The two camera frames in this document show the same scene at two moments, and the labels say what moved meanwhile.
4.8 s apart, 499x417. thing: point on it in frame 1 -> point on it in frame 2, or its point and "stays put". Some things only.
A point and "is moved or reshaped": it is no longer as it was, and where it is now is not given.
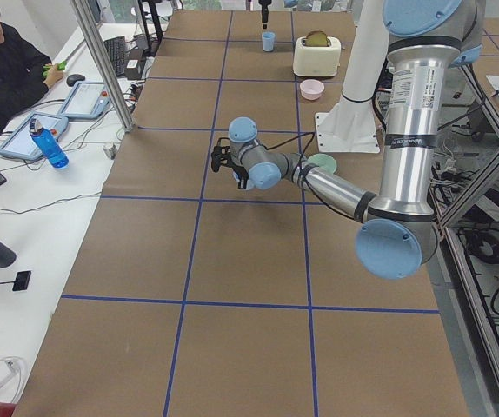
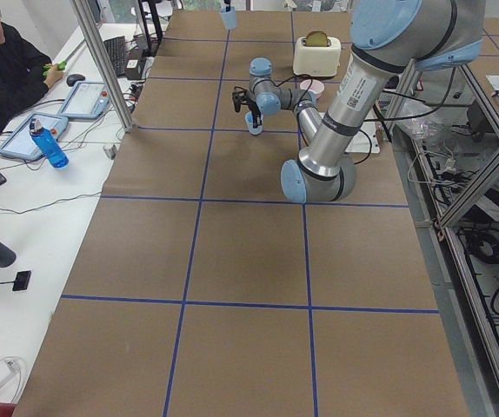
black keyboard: (116, 50) stays put
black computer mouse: (71, 79) stays put
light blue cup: (268, 38) -> (229, 18)
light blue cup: (250, 181) is moved or reshaped
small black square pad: (22, 281) stays put
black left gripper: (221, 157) -> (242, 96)
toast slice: (316, 38) stays put
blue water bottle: (53, 150) stays put
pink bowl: (311, 89) stays put
